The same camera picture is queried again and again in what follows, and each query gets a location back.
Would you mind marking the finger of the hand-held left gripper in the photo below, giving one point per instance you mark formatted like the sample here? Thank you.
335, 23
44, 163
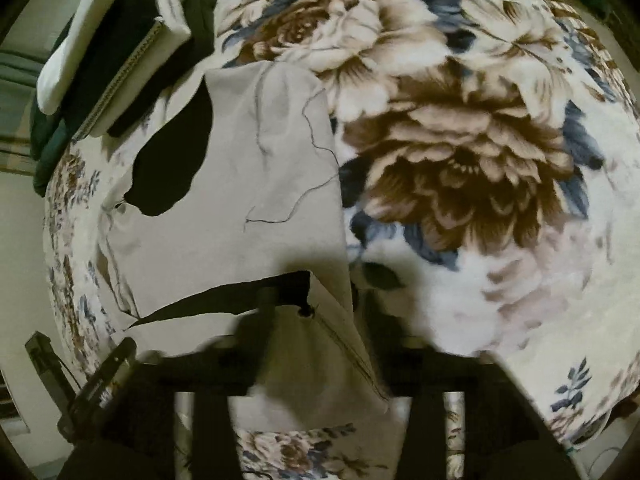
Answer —
107, 370
45, 365

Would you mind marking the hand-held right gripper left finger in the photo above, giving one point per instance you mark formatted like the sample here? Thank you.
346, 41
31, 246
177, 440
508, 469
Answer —
264, 310

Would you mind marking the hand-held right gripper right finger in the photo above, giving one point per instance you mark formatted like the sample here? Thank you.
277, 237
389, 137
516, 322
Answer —
374, 312

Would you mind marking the beige garment with black lining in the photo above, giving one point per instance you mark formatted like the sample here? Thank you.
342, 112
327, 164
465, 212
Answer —
240, 170

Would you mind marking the floral fleece blanket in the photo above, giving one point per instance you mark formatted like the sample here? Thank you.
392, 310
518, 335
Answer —
450, 135

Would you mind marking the dark green folded cloth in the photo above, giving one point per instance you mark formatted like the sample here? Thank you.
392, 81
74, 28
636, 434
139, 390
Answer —
45, 145

